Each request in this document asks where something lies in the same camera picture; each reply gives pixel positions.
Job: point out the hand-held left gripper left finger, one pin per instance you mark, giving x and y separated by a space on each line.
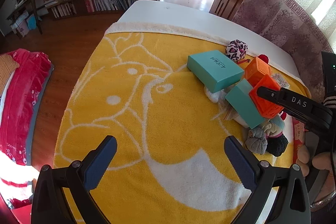
101 163

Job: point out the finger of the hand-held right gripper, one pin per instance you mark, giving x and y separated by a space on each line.
288 99

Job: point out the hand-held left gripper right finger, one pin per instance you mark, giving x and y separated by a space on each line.
240 163

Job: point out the orange ridged cube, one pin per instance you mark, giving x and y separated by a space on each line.
265 109
258 70

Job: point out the grey sock ball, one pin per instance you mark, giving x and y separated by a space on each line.
256 140

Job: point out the pastel sock ball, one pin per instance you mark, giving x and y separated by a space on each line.
275 125

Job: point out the red tin container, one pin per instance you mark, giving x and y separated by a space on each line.
298 134

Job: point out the black sock ball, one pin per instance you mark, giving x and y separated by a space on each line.
277 145

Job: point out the small teal box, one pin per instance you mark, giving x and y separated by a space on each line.
244 103

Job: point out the leopard print sock ball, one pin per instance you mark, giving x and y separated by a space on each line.
239 45
233 54

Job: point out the large teal box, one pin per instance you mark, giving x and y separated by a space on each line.
215 69

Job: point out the person's right forearm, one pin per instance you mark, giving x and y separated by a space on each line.
331 102

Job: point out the person's right hand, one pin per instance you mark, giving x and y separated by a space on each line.
323 162

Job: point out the clear packet with label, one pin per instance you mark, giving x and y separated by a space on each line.
282 81

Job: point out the red pompom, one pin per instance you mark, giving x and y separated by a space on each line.
263 58

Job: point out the patterned sheer curtain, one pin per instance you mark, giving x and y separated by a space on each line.
288 24

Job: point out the yellow printed towel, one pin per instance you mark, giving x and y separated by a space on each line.
157 121

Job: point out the red floral blanket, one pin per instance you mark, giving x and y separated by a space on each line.
23 108

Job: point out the orange pillow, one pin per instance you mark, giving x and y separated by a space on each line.
6 70

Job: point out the blue box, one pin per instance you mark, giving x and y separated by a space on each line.
31 22

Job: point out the dark wooden rack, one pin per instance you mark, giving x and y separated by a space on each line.
34 3

